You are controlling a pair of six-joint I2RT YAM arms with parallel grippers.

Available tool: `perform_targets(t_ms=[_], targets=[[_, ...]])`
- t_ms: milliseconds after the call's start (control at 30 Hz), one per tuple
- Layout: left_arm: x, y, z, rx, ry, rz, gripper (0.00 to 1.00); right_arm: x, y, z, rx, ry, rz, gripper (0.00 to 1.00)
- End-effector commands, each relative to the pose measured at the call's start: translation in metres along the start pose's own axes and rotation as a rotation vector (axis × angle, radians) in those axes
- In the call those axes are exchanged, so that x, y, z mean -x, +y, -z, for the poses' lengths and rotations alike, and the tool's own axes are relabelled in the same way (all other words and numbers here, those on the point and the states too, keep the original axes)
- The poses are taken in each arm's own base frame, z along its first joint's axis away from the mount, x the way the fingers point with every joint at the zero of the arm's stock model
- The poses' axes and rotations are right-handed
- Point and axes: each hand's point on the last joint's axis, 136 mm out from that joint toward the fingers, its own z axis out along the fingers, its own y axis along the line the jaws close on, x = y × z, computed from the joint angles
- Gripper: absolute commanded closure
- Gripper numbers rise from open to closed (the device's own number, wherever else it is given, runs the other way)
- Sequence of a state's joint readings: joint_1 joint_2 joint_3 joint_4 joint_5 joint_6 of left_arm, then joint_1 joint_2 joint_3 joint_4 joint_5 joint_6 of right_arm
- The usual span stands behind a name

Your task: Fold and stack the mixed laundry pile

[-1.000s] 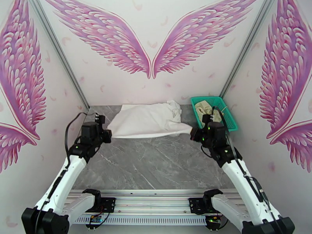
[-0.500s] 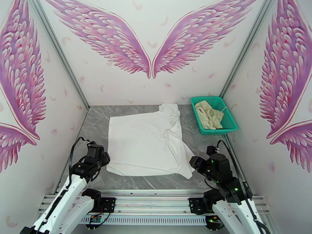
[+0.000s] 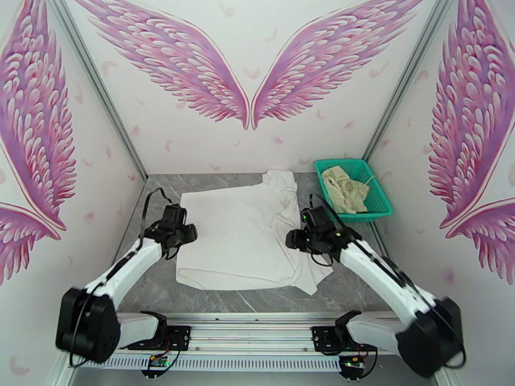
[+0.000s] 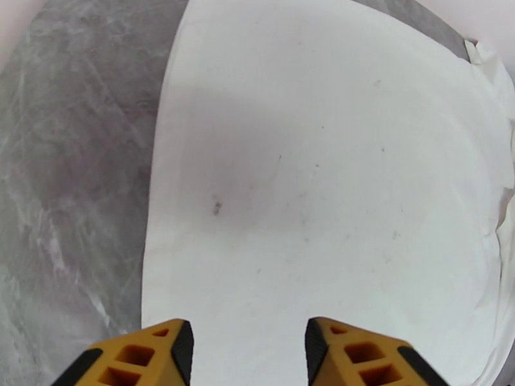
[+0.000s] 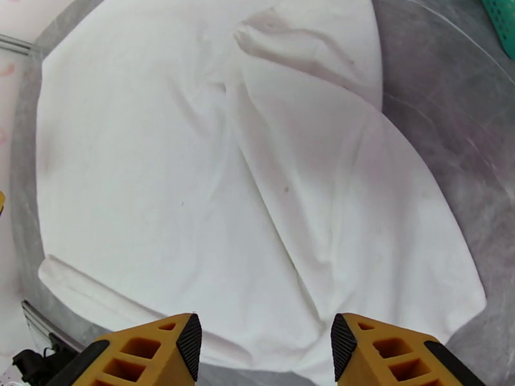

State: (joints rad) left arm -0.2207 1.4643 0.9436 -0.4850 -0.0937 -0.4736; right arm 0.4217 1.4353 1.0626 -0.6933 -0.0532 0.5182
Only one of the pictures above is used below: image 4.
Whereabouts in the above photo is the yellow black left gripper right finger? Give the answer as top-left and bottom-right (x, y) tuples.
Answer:
(303, 315), (450, 386)

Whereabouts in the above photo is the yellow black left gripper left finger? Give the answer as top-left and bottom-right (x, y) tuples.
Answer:
(50, 317), (195, 386)

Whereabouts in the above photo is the white t-shirt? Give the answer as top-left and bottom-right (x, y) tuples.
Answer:
(140, 0), (515, 386)

